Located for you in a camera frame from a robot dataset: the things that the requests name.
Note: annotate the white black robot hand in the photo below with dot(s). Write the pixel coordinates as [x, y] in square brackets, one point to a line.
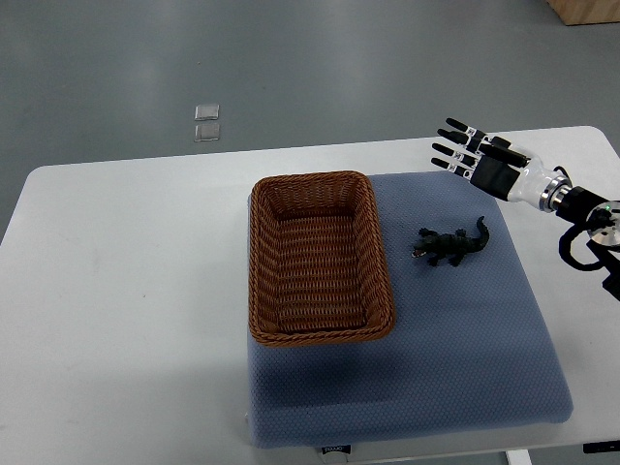
[498, 167]

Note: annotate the dark crocodile toy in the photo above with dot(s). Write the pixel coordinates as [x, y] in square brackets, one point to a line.
[454, 246]

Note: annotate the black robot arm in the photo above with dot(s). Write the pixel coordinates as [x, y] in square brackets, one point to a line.
[599, 219]

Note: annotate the brown wicker basket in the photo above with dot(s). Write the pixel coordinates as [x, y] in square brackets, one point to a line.
[317, 265]

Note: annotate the wooden box corner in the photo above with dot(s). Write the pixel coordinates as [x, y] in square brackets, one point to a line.
[586, 12]

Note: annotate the blue foam cushion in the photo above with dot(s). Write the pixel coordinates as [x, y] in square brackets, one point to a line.
[469, 349]

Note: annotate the upper metal floor plate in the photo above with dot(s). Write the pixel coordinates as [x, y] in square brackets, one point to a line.
[204, 112]

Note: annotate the black table control panel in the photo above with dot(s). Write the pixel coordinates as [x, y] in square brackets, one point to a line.
[601, 447]

